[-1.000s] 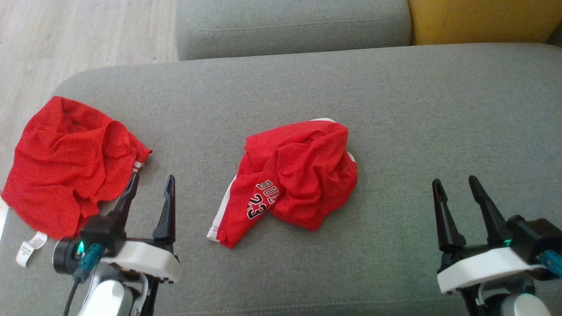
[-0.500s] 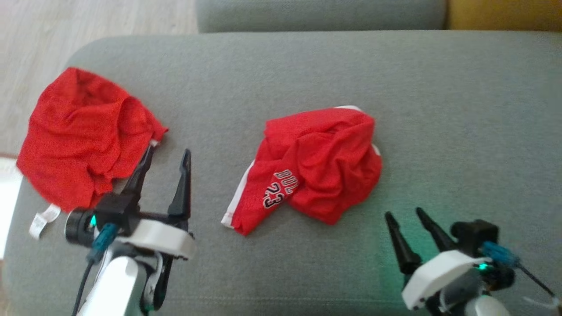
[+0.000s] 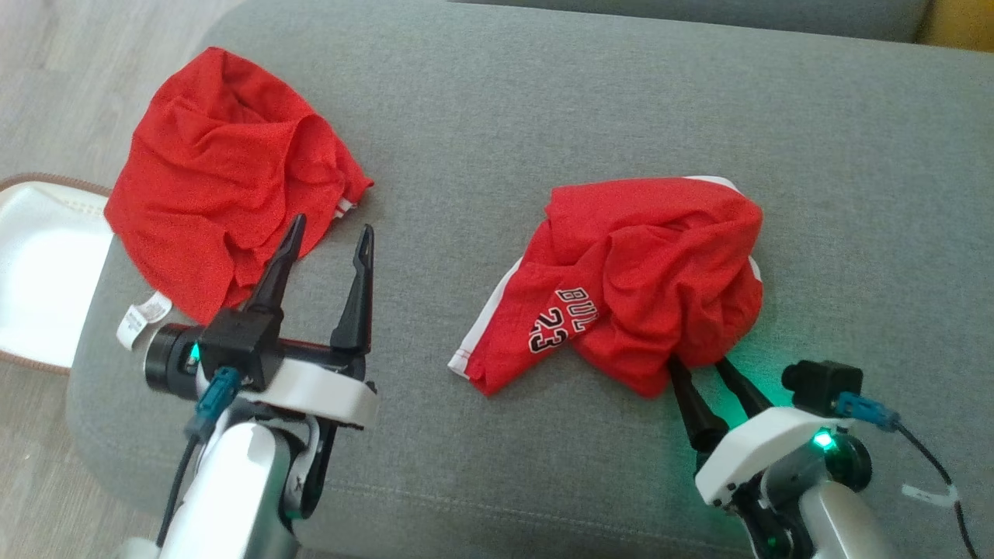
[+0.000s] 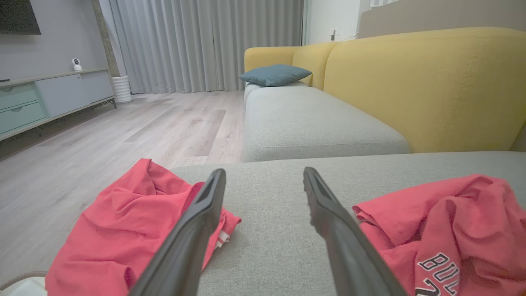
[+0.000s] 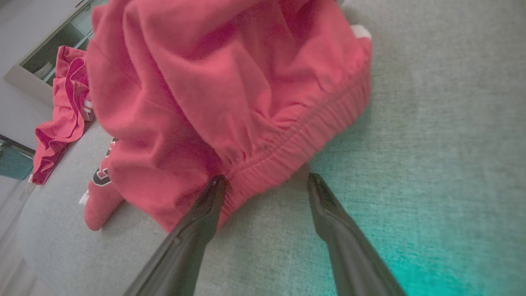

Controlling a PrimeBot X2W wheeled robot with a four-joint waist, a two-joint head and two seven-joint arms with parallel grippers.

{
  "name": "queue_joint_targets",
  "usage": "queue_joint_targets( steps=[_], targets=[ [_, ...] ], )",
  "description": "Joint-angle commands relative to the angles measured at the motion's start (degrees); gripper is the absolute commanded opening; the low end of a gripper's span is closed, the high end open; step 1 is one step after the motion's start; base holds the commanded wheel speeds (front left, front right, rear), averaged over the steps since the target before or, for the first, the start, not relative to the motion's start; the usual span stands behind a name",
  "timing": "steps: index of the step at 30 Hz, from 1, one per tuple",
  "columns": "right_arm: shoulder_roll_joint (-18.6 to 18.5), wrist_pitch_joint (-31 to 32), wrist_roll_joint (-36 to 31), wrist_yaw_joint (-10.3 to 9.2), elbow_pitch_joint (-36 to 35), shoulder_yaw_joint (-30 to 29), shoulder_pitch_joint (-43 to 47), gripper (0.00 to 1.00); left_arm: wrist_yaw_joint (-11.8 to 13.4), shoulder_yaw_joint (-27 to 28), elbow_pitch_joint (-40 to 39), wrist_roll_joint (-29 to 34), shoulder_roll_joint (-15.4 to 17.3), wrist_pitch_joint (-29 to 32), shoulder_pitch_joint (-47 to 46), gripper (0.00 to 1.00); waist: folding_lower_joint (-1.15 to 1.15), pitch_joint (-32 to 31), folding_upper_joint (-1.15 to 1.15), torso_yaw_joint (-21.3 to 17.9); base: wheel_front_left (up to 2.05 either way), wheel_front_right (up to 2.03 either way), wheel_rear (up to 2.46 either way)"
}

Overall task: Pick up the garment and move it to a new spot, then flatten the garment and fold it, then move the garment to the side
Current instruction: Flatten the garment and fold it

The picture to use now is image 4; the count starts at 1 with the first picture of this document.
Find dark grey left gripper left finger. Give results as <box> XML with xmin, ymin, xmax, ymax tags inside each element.
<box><xmin>129</xmin><ymin>168</ymin><xmax>227</xmax><ymax>296</ymax></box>

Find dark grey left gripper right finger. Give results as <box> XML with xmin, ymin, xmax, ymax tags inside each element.
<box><xmin>303</xmin><ymin>166</ymin><xmax>407</xmax><ymax>296</ymax></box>

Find red shorts with white stripes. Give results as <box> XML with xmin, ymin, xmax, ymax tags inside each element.
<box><xmin>45</xmin><ymin>158</ymin><xmax>242</xmax><ymax>296</ymax></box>

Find red jersey with black print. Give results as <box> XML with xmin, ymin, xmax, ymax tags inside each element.
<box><xmin>353</xmin><ymin>174</ymin><xmax>526</xmax><ymax>296</ymax></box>

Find wide grey sofa seat cushion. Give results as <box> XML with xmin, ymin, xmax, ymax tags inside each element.
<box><xmin>171</xmin><ymin>151</ymin><xmax>526</xmax><ymax>296</ymax></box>

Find long grey sofa seat cushion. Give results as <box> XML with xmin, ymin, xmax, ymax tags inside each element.
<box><xmin>242</xmin><ymin>86</ymin><xmax>411</xmax><ymax>162</ymax></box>

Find white ribbed planter pot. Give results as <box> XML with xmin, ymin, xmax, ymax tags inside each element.
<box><xmin>112</xmin><ymin>75</ymin><xmax>133</xmax><ymax>104</ymax></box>

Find white laundry basket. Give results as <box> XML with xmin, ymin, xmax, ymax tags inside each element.
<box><xmin>0</xmin><ymin>271</ymin><xmax>49</xmax><ymax>296</ymax></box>

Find small grey sofa seat cushion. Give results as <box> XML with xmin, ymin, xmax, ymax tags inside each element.
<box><xmin>244</xmin><ymin>81</ymin><xmax>309</xmax><ymax>107</ymax></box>

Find large yellow sofa backrest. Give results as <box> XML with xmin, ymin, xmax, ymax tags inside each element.
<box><xmin>323</xmin><ymin>27</ymin><xmax>526</xmax><ymax>153</ymax></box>

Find grey and teal TV cabinet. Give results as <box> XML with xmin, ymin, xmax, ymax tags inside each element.
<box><xmin>0</xmin><ymin>68</ymin><xmax>117</xmax><ymax>142</ymax></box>

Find blue throw pillow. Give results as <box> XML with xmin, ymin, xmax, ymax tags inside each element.
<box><xmin>239</xmin><ymin>64</ymin><xmax>313</xmax><ymax>87</ymax></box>

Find narrow yellow sofa backrest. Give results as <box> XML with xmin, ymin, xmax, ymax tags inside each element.
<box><xmin>292</xmin><ymin>41</ymin><xmax>341</xmax><ymax>91</ymax></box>

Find grey pleated curtain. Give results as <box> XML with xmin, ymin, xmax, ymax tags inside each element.
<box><xmin>108</xmin><ymin>0</ymin><xmax>305</xmax><ymax>94</ymax></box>

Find yellow sofa armrest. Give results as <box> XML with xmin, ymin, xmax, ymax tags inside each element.
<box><xmin>244</xmin><ymin>46</ymin><xmax>302</xmax><ymax>74</ymax></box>

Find indoor tree trunk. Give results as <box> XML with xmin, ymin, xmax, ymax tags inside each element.
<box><xmin>91</xmin><ymin>0</ymin><xmax>120</xmax><ymax>78</ymax></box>

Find black wall television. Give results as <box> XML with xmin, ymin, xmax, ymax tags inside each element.
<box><xmin>0</xmin><ymin>0</ymin><xmax>42</xmax><ymax>35</ymax></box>

